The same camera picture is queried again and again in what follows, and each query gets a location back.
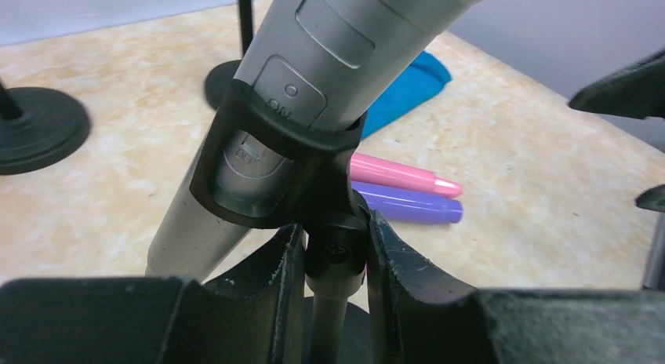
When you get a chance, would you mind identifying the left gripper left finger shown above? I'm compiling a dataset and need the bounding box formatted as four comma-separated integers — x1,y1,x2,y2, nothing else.
1,225,304,363

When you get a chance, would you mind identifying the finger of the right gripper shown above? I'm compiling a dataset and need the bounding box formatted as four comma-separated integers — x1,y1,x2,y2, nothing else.
568,49,664,119
634,184,665,213

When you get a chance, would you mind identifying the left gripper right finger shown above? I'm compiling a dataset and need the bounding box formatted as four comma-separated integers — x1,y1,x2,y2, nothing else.
368,213,664,363

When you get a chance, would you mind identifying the black mic stand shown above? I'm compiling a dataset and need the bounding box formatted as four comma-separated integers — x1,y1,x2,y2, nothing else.
1,86,92,176
204,0,254,111
189,79,369,363

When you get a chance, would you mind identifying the silver grey microphone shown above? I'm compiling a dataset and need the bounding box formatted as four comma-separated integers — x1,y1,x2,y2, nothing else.
146,0,482,281

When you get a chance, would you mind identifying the purple microphone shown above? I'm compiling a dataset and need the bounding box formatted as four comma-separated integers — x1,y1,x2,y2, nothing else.
351,181,463,224

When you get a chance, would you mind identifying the pink microphone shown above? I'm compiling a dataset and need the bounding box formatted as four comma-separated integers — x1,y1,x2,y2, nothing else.
350,152,463,198

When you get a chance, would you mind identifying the blue folded cloth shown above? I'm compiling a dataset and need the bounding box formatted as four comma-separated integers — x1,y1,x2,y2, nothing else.
361,51,452,140

